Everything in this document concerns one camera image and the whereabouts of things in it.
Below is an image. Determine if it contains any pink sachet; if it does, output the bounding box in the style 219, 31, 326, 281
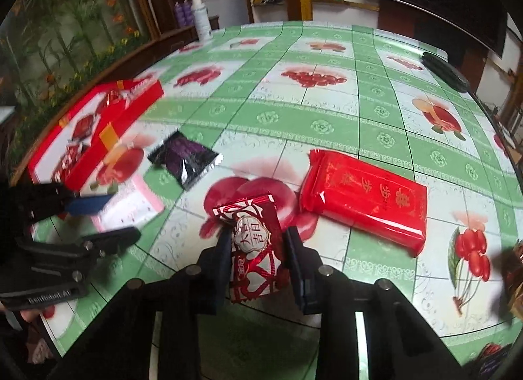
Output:
91, 175, 165, 232

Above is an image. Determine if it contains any dark chocolate snack packet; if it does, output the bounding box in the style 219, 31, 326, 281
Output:
51, 142, 89, 183

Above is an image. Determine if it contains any dark red candy packet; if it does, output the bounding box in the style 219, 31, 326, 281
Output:
71, 113, 96, 142

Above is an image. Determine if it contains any dark purple snack packet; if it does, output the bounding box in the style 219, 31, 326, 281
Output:
147, 130, 223, 190

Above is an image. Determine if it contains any small red candy packet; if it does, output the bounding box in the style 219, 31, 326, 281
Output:
95, 90, 123, 115

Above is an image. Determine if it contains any red tissue pack gold text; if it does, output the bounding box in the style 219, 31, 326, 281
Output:
300, 149, 428, 257

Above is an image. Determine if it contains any red white patterned snack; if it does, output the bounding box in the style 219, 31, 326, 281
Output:
213, 194, 289, 303

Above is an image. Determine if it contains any long red snack pack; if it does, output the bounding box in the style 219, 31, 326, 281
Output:
91, 76, 164, 150

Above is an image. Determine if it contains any red flower snack packet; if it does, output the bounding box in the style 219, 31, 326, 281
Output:
502, 241, 523, 320

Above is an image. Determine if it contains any left hand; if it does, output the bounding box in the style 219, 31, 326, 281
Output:
0, 304, 42, 322

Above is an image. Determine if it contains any red tray box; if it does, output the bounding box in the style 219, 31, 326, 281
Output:
27, 75, 163, 190

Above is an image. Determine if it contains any wooden cabinet ledge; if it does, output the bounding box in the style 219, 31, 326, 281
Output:
1, 26, 197, 185

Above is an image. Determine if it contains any green fruit tablecloth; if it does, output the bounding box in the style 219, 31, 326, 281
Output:
34, 22, 522, 363

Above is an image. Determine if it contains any white spray bottle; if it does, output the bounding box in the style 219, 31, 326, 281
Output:
192, 0, 213, 43

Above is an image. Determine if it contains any black remote control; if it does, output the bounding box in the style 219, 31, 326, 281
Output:
421, 51, 471, 93

